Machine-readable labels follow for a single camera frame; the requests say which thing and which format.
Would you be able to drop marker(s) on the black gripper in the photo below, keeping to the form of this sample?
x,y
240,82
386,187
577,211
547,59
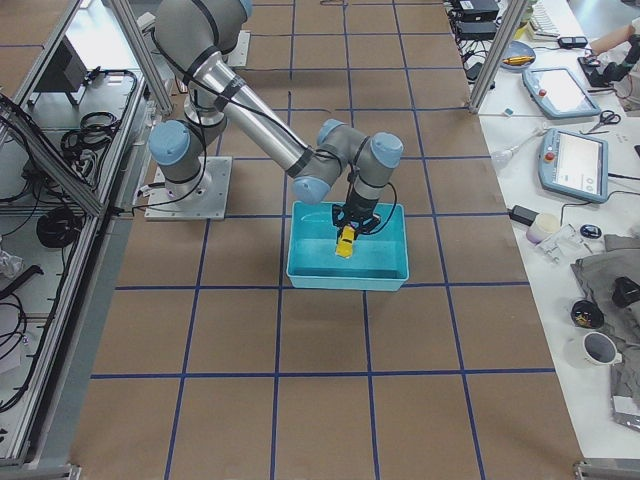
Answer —
x,y
358,209

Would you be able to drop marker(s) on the yellow toy beetle car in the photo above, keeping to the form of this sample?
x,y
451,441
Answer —
x,y
345,242

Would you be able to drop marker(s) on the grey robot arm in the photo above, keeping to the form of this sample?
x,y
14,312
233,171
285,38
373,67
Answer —
x,y
195,38

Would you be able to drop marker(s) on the light blue plastic bin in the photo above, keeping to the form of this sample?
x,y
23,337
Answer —
x,y
319,257

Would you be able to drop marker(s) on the teach pendant tablet near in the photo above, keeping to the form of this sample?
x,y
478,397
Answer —
x,y
574,165

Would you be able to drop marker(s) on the teach pendant tablet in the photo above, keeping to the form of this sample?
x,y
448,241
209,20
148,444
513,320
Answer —
x,y
574,165
558,94

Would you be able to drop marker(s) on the blue round plate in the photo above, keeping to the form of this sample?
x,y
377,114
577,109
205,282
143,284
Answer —
x,y
517,57

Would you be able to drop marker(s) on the teach pendant tablet far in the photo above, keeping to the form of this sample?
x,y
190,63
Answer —
x,y
558,94

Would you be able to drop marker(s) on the grey cloth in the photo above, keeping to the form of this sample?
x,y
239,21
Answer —
x,y
611,281

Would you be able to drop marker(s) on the black scissors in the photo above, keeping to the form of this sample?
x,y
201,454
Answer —
x,y
606,118

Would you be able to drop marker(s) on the white mug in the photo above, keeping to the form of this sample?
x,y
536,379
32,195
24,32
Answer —
x,y
592,349

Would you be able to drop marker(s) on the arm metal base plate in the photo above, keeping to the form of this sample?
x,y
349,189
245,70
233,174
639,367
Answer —
x,y
205,197

